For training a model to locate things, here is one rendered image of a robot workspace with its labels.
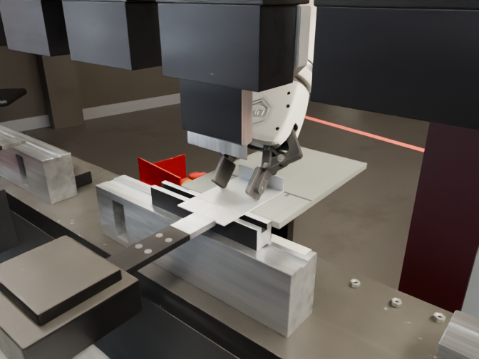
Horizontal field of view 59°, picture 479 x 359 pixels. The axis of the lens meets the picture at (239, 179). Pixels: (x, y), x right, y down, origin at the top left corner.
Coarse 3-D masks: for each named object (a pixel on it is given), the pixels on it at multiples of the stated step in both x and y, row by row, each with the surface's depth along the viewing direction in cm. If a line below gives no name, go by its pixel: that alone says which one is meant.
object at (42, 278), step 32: (192, 224) 52; (32, 256) 40; (64, 256) 40; (96, 256) 40; (128, 256) 46; (160, 256) 47; (0, 288) 37; (32, 288) 36; (64, 288) 36; (96, 288) 37; (128, 288) 38; (0, 320) 34; (32, 320) 34; (64, 320) 34; (96, 320) 36; (32, 352) 32; (64, 352) 35
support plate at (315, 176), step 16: (240, 160) 73; (256, 160) 73; (304, 160) 73; (320, 160) 73; (336, 160) 73; (352, 160) 73; (208, 176) 67; (288, 176) 67; (304, 176) 67; (320, 176) 67; (336, 176) 67; (352, 176) 68; (304, 192) 61; (320, 192) 61; (256, 208) 57; (272, 208) 57; (288, 208) 57; (304, 208) 58; (272, 224) 54
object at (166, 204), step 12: (156, 192) 63; (168, 192) 61; (180, 192) 62; (156, 204) 64; (168, 204) 62; (180, 216) 61; (216, 228) 56; (228, 228) 55; (240, 228) 53; (252, 228) 52; (264, 228) 54; (240, 240) 54; (252, 240) 53; (264, 240) 54
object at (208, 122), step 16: (192, 96) 52; (208, 96) 50; (224, 96) 49; (240, 96) 47; (192, 112) 53; (208, 112) 51; (224, 112) 50; (240, 112) 48; (192, 128) 54; (208, 128) 52; (224, 128) 50; (240, 128) 49; (192, 144) 56; (208, 144) 54; (224, 144) 53; (240, 144) 50
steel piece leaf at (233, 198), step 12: (240, 168) 65; (252, 168) 64; (240, 180) 65; (276, 180) 61; (204, 192) 61; (216, 192) 61; (228, 192) 61; (240, 192) 61; (264, 192) 61; (276, 192) 61; (216, 204) 57; (228, 204) 57; (240, 204) 57; (252, 204) 57
